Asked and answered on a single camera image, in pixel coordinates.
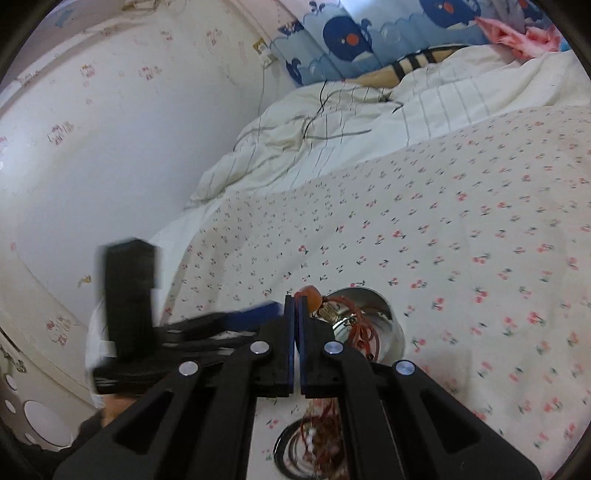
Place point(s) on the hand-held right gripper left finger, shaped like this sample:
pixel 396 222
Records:
pixel 288 344

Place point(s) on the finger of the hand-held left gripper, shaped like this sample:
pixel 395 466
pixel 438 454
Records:
pixel 203 344
pixel 249 312

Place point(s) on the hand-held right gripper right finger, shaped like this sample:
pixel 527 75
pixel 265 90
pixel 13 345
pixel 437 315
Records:
pixel 302 344

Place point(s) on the round metal tin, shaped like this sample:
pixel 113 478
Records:
pixel 390 332

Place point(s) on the round metal lid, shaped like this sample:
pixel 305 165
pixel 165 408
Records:
pixel 281 454

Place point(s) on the cherry print bedsheet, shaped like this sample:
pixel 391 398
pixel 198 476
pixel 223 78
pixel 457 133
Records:
pixel 461 277

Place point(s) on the white striped duvet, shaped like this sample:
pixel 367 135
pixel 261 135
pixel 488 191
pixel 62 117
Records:
pixel 369 129

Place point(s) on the tan black striped pillow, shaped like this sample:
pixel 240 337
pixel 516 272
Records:
pixel 378 78

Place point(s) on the blue whale pillow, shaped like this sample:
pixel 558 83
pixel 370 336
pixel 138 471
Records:
pixel 341 41

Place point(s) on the pink cloth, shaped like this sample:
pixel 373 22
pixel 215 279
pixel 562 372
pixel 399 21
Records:
pixel 531 41

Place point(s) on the teal cloth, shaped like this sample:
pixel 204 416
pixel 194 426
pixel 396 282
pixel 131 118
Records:
pixel 564 45

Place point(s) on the wall socket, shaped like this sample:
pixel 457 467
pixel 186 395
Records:
pixel 262 48

